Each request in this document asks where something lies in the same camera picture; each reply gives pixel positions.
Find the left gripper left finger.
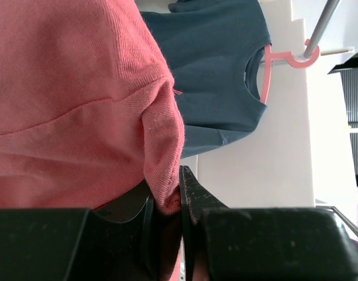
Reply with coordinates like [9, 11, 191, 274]
[0, 182, 156, 280]

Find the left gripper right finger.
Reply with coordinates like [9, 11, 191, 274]
[179, 166, 358, 280]

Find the red t shirt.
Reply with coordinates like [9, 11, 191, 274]
[0, 1, 184, 280]

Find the pink plastic hanger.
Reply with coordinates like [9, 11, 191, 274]
[260, 44, 320, 104]

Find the teal t shirt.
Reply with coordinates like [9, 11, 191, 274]
[142, 0, 271, 157]

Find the white metal clothes rack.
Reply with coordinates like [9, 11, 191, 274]
[272, 0, 355, 67]

